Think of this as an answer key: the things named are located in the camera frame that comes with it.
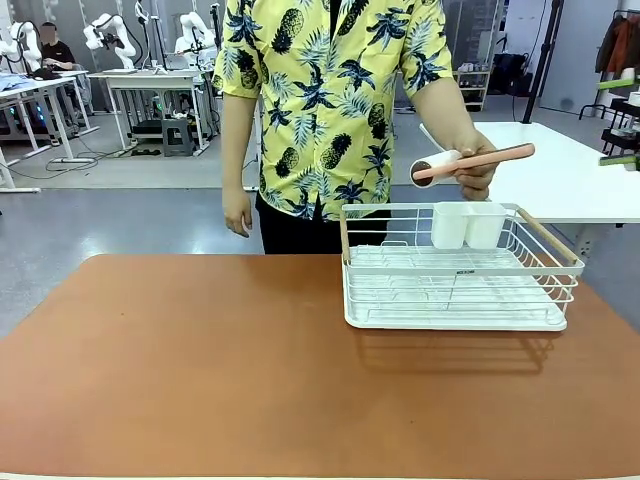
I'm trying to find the white plastic cutlery holder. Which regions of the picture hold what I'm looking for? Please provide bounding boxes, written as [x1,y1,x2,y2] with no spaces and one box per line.
[431,201,509,251]

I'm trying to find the seated person in black shirt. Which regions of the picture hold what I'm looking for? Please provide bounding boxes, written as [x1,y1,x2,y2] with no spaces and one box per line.
[38,21,77,72]

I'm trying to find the white desk with robots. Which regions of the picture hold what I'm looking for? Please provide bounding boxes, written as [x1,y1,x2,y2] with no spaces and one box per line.
[89,68,221,152]

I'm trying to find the white wire dish rack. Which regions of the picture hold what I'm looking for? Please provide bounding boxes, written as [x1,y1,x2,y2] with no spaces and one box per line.
[339,201,586,332]

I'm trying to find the person's right hand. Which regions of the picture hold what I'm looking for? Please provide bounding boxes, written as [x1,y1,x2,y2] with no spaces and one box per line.
[222,189,253,239]

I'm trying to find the grey step stool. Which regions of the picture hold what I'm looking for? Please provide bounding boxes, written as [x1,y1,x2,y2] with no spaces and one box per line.
[161,116,194,158]

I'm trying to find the large white table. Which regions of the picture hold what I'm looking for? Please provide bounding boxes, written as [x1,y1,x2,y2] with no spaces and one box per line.
[418,120,640,225]

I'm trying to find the black cart with green trim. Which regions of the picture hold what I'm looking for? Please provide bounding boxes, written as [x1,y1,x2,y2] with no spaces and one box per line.
[579,73,640,172]

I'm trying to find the person's left hand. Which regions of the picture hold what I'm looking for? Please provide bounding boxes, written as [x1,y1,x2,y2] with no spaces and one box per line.
[452,131,499,202]

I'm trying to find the person's left forearm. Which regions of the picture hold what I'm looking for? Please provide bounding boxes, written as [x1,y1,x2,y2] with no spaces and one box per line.
[411,73,482,151]

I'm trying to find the person's right forearm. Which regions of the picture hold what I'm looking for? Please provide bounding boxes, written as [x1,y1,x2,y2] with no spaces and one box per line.
[221,88,264,201]

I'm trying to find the hanging dark clothes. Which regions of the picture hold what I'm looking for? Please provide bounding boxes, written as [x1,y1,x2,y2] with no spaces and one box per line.
[596,11,640,77]

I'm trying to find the pink lint roller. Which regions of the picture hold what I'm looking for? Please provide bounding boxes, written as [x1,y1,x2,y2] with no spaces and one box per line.
[409,142,536,189]

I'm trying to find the wooden shoe shelf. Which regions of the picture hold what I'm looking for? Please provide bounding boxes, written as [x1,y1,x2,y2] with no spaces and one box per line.
[455,68,492,113]

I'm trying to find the black bag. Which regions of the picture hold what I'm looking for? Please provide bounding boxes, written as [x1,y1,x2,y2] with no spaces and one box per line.
[491,51,527,97]

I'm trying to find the person in yellow pineapple shirt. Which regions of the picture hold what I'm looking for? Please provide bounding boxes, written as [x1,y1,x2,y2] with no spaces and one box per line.
[212,0,455,255]

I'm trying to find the white desk with blue cloth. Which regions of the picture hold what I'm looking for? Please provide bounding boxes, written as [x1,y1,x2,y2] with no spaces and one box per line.
[0,69,100,194]

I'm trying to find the black tripod stand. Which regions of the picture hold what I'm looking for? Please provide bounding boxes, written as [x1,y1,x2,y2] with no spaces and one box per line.
[521,0,562,125]

